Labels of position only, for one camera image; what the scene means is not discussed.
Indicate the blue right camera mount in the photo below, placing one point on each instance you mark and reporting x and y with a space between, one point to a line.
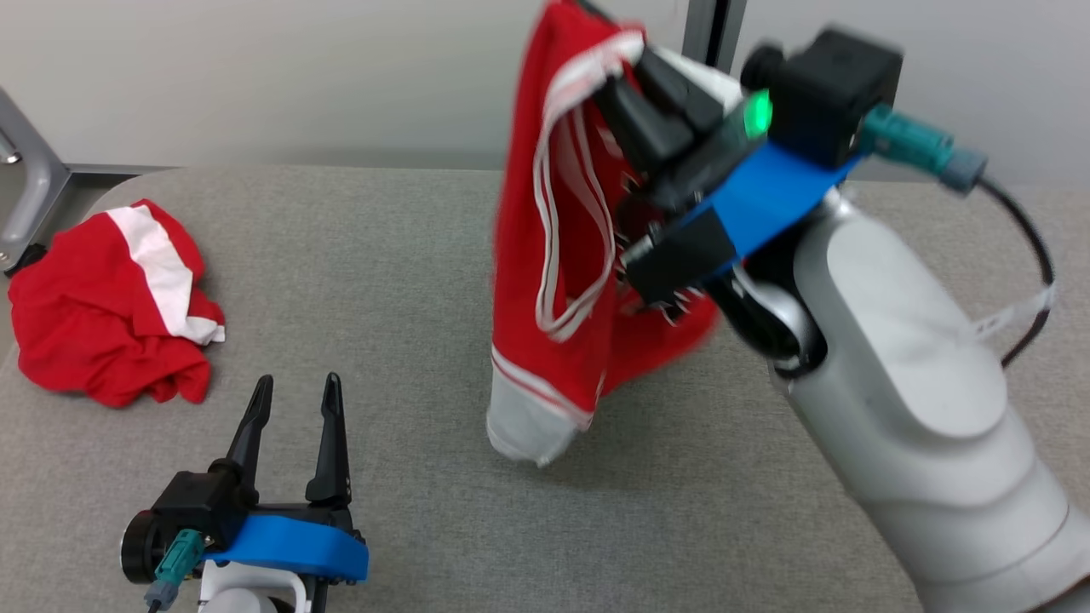
766 196

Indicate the grey metal shelf rack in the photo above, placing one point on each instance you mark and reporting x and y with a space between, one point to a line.
34 196

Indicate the blue left camera mount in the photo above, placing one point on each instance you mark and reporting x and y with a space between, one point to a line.
298 549

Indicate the teal camera connector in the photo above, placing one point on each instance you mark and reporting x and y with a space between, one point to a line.
911 140
177 558

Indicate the grey vertical post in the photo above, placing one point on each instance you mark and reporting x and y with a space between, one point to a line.
707 25

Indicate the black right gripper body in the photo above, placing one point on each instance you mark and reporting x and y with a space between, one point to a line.
681 255

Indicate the teal left camera connector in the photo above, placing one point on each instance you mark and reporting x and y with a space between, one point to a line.
177 558

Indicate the red t-shirt with white trim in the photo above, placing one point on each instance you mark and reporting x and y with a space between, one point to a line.
85 323

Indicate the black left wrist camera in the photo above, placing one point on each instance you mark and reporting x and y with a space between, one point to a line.
187 502

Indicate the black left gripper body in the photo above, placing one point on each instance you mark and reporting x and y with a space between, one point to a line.
298 511

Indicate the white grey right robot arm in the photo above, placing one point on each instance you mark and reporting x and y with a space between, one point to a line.
920 383

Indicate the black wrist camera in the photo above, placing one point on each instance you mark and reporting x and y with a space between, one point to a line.
834 85
187 502

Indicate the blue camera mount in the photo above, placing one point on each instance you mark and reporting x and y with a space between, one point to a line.
298 549
766 196

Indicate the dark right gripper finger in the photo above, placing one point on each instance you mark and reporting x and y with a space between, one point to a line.
677 85
639 119

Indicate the teal right camera connector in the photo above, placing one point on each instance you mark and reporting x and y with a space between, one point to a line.
911 140

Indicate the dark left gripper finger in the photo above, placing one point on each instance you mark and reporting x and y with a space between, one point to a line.
249 434
332 451

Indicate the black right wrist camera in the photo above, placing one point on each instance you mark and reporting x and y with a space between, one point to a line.
834 85

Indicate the red shorts with white stripes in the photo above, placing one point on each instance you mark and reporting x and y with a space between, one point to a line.
519 281

